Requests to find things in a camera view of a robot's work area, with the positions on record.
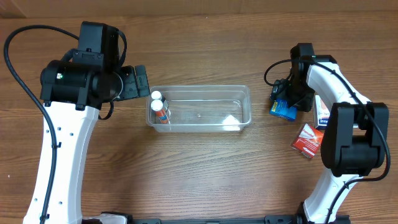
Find orange tube white cap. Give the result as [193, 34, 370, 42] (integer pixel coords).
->
[150, 100, 170, 124]

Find red medicine box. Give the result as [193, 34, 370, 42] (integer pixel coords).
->
[290, 124, 323, 159]

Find blue medicine box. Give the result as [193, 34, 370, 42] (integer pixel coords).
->
[269, 99, 297, 121]

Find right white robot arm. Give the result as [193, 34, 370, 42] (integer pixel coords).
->
[264, 43, 391, 223]

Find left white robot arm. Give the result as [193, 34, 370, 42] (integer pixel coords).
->
[23, 22, 150, 223]

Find clear plastic container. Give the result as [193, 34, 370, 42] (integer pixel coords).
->
[146, 85, 252, 133]

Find black bottle white cap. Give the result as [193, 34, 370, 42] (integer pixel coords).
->
[150, 91, 169, 110]

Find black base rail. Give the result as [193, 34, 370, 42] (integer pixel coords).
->
[130, 213, 351, 224]

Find white plaster box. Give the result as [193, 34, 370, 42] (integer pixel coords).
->
[313, 95, 330, 130]

